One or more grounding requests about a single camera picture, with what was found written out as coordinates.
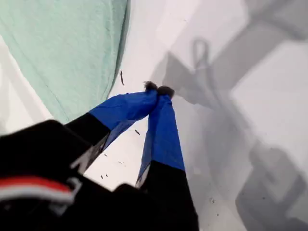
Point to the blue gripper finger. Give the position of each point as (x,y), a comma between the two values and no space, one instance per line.
(125,108)
(163,139)

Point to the pale green T-shirt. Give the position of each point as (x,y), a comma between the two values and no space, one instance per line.
(60,48)

